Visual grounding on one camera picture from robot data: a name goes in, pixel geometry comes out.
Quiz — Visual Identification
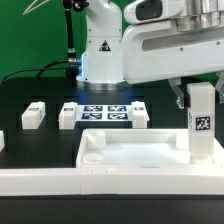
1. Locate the white desk top tray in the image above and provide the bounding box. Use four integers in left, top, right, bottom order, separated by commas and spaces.
76, 129, 224, 168

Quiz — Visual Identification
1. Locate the white front obstacle wall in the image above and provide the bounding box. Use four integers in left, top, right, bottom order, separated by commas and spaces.
0, 168, 224, 196

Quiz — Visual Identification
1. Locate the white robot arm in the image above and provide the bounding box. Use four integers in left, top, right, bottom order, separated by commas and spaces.
80, 0, 224, 107

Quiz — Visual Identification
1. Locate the white obstacle wall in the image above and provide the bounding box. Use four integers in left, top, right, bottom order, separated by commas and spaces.
0, 131, 5, 152
0, 168, 224, 196

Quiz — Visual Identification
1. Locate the black cable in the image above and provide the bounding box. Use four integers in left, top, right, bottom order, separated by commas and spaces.
0, 59, 73, 86

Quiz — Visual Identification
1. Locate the white marker base plate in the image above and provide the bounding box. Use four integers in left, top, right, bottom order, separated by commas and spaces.
76, 105, 131, 122

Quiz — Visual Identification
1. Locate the white left obstacle wall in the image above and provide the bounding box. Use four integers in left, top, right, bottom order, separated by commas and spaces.
0, 131, 5, 152

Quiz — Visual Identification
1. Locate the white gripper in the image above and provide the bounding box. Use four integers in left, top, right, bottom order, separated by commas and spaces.
122, 19, 224, 109

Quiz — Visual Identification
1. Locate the black post with connector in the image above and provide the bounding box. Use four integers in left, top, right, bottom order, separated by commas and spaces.
62, 0, 81, 81

